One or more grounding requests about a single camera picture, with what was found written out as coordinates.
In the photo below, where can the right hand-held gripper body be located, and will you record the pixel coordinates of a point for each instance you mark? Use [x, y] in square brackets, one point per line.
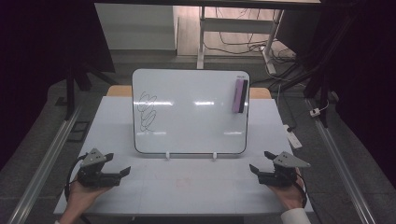
[283, 174]

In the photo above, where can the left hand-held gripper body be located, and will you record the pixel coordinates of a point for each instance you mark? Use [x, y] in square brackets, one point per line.
[93, 175]

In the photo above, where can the person's right hand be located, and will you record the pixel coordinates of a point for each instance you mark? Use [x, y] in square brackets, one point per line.
[291, 196]

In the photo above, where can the person's left hand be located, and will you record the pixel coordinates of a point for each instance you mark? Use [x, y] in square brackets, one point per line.
[81, 197]

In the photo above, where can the white power strip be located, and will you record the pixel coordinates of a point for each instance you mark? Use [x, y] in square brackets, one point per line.
[293, 137]

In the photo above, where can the white whiteboard stand foot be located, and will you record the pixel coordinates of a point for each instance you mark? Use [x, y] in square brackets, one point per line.
[214, 156]
[167, 156]

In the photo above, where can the small white plug adapter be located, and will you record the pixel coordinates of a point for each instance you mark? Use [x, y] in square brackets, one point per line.
[314, 112]

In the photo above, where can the purple and black eraser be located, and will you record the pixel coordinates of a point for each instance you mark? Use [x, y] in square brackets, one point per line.
[237, 96]

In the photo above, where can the wooden table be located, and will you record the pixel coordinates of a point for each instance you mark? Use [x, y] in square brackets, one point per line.
[120, 90]

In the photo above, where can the black metal stand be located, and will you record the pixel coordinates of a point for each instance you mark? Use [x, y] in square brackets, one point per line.
[71, 90]
[320, 84]

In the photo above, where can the white whiteboard with black rim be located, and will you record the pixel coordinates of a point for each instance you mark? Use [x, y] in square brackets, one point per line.
[190, 124]

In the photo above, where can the dark curtain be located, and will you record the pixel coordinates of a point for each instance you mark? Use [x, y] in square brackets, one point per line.
[367, 77]
[34, 62]

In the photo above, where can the black floor frame plate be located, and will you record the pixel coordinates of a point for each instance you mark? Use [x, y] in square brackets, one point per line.
[79, 131]

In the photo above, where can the silver metal rail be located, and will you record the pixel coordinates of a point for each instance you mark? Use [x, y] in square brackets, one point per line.
[341, 161]
[43, 168]

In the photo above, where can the white metal desk frame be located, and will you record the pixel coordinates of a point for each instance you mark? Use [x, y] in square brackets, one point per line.
[236, 25]

